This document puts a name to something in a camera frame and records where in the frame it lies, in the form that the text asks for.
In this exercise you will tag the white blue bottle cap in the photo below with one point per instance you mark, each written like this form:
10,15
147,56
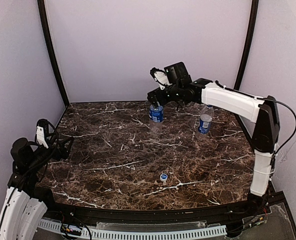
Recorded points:
163,177

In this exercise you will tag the black table front rail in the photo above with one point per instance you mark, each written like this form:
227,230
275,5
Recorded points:
227,214

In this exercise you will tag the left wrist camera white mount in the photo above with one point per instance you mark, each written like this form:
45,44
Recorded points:
42,132

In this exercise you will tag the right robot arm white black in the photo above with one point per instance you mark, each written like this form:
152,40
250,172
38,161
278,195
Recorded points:
176,85

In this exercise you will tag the black right corner post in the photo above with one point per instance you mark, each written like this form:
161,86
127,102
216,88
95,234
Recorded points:
248,43

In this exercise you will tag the small circuit board with wires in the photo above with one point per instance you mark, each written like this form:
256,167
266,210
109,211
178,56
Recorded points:
71,230

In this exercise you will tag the black left corner post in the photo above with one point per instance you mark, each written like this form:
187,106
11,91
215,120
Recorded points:
51,52

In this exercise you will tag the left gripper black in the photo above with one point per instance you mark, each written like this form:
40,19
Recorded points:
63,146

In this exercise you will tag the grey slotted cable duct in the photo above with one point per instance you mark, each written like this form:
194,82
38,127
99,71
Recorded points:
124,231

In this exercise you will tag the Pocari Sweat bottle blue label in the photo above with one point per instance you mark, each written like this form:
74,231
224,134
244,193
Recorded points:
156,119

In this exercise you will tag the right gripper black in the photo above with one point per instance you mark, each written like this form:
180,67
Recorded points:
153,95

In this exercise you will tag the Pepsi bottle blue label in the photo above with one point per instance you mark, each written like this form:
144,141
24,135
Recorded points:
205,121

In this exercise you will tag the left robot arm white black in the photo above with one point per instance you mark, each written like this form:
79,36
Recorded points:
25,203

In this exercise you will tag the black corner post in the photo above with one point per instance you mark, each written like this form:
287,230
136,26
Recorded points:
51,52
248,43

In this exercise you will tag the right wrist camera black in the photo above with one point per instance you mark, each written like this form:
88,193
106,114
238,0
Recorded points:
160,77

